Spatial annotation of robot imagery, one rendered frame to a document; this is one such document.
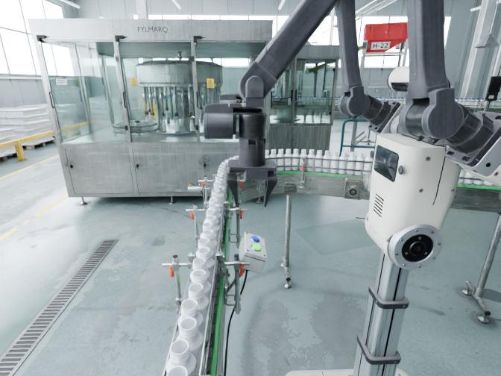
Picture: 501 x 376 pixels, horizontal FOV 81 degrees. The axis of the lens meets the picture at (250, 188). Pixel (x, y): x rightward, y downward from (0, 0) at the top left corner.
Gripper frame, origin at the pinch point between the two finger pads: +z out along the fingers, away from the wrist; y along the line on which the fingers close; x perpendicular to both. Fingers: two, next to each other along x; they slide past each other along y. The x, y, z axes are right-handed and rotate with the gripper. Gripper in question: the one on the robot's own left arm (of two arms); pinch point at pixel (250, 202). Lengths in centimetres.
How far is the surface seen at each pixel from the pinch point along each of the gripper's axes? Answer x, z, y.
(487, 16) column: 847, -215, 671
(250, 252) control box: 24.9, 28.4, 1.2
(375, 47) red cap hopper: 615, -103, 276
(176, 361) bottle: -18.5, 25.8, -14.4
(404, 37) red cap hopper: 594, -120, 324
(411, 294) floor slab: 136, 137, 140
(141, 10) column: 840, -205, -274
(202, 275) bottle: 8.5, 25.7, -12.9
